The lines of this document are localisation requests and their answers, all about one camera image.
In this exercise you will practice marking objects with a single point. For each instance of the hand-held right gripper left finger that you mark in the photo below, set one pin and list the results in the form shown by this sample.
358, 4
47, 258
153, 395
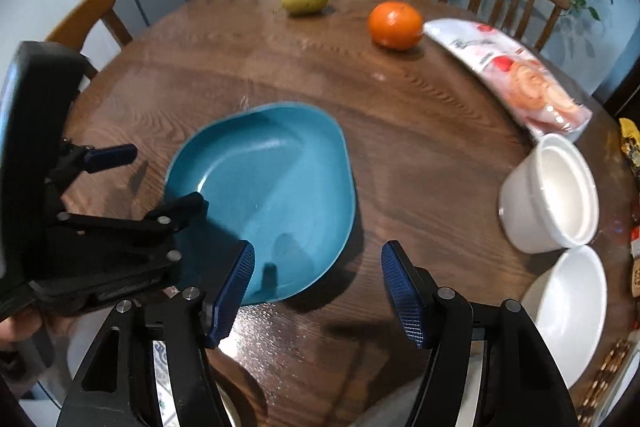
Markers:
231, 292

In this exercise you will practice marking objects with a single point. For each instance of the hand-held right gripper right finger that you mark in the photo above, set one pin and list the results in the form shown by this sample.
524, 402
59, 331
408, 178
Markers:
404, 297

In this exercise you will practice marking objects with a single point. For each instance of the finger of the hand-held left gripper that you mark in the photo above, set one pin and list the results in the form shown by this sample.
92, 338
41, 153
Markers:
170, 214
112, 154

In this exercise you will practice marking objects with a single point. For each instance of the teal plate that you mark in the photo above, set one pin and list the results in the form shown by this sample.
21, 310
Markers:
270, 177

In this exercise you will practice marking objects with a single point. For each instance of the shallow white bowl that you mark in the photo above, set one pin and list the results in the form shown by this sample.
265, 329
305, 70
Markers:
570, 307

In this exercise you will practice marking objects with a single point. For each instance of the deep white bowl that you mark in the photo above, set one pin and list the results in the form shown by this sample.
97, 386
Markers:
550, 187

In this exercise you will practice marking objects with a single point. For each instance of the mixed nuts pile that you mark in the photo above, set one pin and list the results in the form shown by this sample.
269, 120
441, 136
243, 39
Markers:
607, 372

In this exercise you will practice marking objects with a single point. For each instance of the pink white snack bag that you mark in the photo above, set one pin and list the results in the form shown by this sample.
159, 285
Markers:
515, 72

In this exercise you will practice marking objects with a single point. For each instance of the orange fruit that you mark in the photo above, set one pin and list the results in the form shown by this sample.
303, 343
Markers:
396, 26

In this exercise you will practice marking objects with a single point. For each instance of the yellow snack packet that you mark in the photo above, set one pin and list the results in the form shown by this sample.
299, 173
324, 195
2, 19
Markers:
630, 147

